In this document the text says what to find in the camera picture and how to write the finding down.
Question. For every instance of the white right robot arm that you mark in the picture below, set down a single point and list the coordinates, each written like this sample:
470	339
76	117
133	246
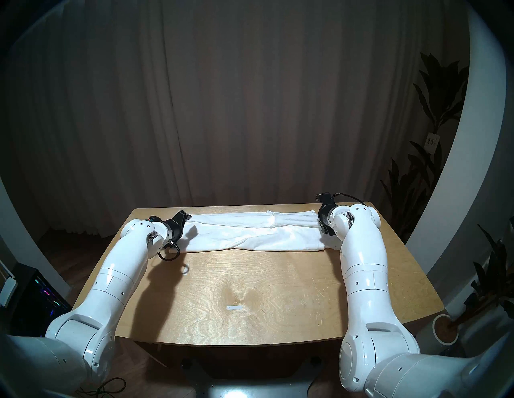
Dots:
369	281

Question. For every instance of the black computer tower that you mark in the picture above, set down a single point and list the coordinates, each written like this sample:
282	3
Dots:
36	305

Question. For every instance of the white plant tag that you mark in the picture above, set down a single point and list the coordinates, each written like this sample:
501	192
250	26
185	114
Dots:
432	142

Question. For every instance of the small dark potted plant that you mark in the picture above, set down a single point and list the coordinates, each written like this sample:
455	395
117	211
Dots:
490	281

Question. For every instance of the white round plant pot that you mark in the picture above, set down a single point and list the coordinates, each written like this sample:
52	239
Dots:
439	337

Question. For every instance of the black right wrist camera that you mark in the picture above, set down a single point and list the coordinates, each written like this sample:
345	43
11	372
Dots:
324	198

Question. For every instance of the white wall box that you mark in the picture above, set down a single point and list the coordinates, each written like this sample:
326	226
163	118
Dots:
7	292

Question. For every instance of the brown pleated curtain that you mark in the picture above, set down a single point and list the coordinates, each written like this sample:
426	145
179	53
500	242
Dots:
241	100

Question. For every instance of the grey table base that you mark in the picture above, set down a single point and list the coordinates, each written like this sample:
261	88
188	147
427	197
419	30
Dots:
253	385

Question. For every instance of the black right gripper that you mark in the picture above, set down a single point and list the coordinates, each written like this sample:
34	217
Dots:
325	216

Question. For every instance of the tall dark leafy plant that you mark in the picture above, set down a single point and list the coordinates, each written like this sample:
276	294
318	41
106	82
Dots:
437	92

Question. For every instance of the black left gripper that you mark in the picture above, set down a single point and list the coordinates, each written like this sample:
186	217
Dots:
174	229

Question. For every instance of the white shirt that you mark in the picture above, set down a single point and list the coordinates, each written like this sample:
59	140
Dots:
257	234

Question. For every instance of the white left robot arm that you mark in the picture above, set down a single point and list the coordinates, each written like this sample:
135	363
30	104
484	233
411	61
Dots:
112	289

